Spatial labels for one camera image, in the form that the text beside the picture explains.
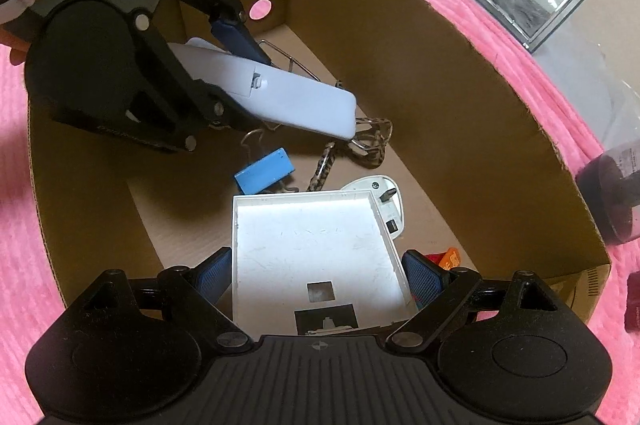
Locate long white remote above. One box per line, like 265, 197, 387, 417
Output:
169, 38, 358, 140

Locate small orange toy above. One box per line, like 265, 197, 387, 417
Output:
425, 246, 463, 271

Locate brown cardboard box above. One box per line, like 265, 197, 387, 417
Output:
25, 0, 612, 326

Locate blue binder clip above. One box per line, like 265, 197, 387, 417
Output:
234, 130, 301, 196

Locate clear jar with dark base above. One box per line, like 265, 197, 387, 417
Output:
575, 142, 640, 246

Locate person's left hand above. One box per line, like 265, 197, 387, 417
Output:
0, 25, 32, 67

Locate white wall plug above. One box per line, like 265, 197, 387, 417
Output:
340, 174, 405, 240

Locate leopard print lanyard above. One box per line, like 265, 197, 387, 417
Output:
307, 118, 393, 193

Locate white square panel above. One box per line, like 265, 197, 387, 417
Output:
231, 189, 417, 337

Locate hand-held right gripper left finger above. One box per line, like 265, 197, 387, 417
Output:
82, 246, 251, 353

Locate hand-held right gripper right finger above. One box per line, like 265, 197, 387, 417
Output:
390, 249, 561, 350

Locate pink fleece blanket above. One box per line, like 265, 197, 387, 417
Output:
0, 0, 640, 425

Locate metal wire rack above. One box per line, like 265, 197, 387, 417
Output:
257, 39, 366, 151

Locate maroon thermos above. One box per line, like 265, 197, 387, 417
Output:
624, 271, 640, 333

